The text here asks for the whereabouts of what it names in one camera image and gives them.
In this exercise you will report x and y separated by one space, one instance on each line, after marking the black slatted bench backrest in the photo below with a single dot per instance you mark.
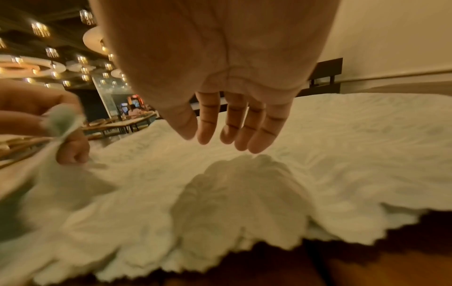
330 69

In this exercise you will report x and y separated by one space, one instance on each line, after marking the rattan chair with black legs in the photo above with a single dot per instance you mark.
17 145

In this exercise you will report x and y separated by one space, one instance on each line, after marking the person's right hand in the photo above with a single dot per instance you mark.
219 47

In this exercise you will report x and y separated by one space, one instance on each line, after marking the light wooden dining table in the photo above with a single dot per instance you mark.
136 120

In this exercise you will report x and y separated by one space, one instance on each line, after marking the cluster of ceiling pendant lamps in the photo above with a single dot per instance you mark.
40 29

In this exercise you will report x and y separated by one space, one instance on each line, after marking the person's left hand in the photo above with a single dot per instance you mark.
24 103

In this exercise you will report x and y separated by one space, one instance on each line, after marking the pale leaf-print tablecloth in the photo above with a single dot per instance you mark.
353 145

